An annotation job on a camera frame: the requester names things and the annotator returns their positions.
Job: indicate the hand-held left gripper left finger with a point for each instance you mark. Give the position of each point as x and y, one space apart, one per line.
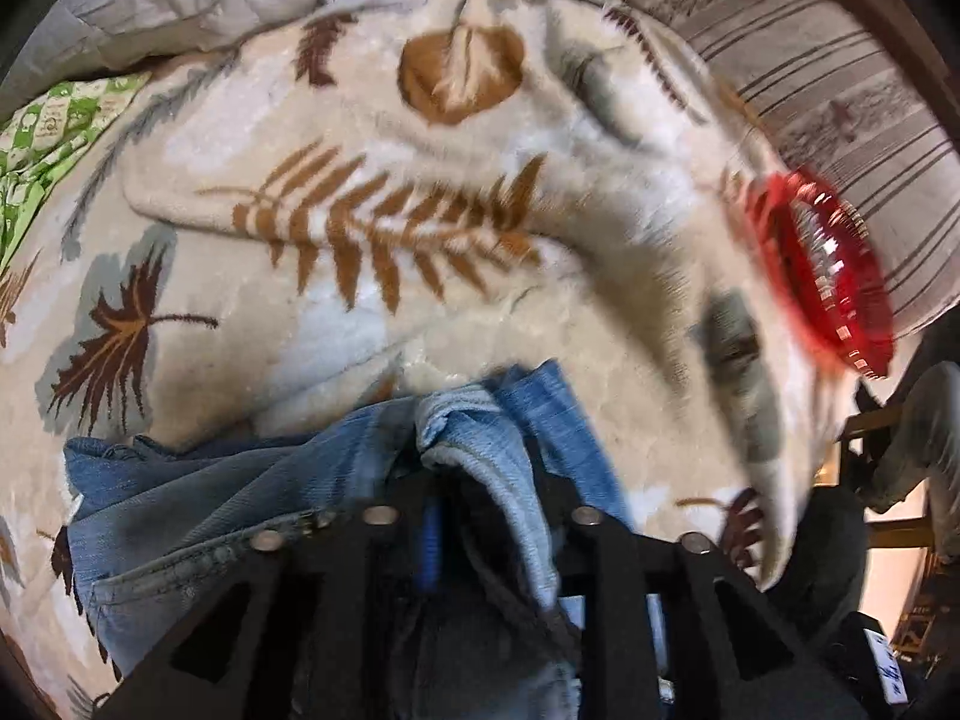
430 547

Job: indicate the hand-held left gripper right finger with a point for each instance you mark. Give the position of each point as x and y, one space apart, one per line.
551 487

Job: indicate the blue denim pants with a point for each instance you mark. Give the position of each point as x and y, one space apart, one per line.
225 480

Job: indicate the leaf-print cream blanket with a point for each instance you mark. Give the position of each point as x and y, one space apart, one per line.
337 315

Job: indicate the dark cloth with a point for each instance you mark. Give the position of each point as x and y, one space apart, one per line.
825 555

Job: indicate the wooden chair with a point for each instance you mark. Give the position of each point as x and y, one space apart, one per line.
900 534

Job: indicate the black box with white label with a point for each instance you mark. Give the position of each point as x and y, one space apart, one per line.
862 660

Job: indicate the grey cloth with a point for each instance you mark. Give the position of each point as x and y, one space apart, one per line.
915 420

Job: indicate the striped beige cushion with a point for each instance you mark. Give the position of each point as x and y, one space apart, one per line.
825 52

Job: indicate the green patterned cloth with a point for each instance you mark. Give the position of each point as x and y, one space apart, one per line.
45 127

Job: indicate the grey pillow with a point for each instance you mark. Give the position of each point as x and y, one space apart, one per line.
150 0

